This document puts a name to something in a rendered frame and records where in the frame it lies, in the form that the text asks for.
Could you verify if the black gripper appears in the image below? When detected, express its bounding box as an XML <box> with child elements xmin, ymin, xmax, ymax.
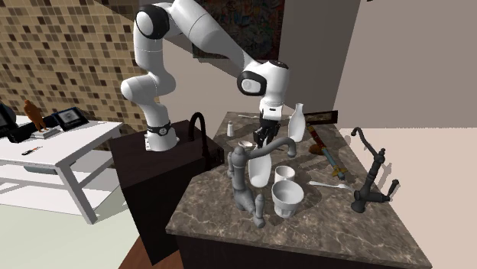
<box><xmin>253</xmin><ymin>118</ymin><xmax>281</xmax><ymax>148</ymax></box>

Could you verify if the white vase with narrow neck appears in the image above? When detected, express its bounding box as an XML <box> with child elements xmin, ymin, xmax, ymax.
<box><xmin>287</xmin><ymin>102</ymin><xmax>307</xmax><ymax>143</ymax></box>

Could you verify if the small white cup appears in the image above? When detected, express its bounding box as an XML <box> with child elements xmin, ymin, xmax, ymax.
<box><xmin>274</xmin><ymin>165</ymin><xmax>297</xmax><ymax>184</ymax></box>

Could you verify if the grey tap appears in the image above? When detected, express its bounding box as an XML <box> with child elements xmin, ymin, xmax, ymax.
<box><xmin>226</xmin><ymin>136</ymin><xmax>298</xmax><ymax>229</ymax></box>

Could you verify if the black gooseneck tap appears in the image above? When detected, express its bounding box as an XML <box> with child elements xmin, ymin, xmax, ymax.
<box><xmin>187</xmin><ymin>112</ymin><xmax>211</xmax><ymax>159</ymax></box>

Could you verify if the large white footed bowl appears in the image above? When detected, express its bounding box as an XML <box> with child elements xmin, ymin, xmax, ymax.
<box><xmin>271</xmin><ymin>180</ymin><xmax>305</xmax><ymax>219</ymax></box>

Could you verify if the long coloured rod tool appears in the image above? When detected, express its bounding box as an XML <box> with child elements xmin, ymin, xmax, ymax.
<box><xmin>307</xmin><ymin>125</ymin><xmax>349</xmax><ymax>180</ymax></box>

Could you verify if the black tap with lever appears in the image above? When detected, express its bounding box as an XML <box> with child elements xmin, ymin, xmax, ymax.
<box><xmin>350</xmin><ymin>127</ymin><xmax>400</xmax><ymax>214</ymax></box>

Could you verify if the dark robot stand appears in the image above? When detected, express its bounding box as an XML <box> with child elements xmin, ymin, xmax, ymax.
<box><xmin>109</xmin><ymin>118</ymin><xmax>225</xmax><ymax>266</ymax></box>

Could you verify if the white table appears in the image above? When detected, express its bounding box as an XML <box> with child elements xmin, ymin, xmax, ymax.
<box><xmin>0</xmin><ymin>99</ymin><xmax>125</xmax><ymax>226</ymax></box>

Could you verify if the dark wall picture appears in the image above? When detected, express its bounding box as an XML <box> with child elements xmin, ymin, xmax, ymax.
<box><xmin>191</xmin><ymin>0</ymin><xmax>287</xmax><ymax>62</ymax></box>

